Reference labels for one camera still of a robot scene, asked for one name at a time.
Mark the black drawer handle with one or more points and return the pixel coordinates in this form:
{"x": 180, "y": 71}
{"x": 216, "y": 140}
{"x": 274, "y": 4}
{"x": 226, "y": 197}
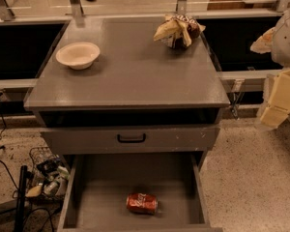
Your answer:
{"x": 131, "y": 139}

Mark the closed grey top drawer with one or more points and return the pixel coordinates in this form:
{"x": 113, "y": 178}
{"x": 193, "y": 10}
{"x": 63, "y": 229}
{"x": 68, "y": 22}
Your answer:
{"x": 78, "y": 141}

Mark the wire basket with items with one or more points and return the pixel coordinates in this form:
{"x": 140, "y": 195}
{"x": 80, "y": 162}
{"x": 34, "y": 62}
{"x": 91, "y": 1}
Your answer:
{"x": 49, "y": 177}

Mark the black stand pole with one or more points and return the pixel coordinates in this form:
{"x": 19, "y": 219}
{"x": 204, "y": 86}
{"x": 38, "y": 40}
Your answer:
{"x": 20, "y": 202}

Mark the crumpled brown chip bag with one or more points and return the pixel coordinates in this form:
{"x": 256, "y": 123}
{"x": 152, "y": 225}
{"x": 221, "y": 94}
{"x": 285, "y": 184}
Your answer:
{"x": 178, "y": 31}

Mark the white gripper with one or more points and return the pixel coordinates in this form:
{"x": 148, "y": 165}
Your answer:
{"x": 288, "y": 39}

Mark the open grey middle drawer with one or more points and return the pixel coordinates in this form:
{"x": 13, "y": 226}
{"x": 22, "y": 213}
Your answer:
{"x": 159, "y": 192}

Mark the grey drawer cabinet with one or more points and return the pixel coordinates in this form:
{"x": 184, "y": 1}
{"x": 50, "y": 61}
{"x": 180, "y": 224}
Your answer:
{"x": 136, "y": 82}

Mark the red coke can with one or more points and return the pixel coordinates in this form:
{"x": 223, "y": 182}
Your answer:
{"x": 142, "y": 203}

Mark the metal clamp bracket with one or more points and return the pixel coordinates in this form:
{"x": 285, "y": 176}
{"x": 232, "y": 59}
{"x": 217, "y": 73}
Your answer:
{"x": 236, "y": 96}

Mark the white paper bowl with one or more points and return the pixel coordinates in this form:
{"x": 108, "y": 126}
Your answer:
{"x": 78, "y": 56}

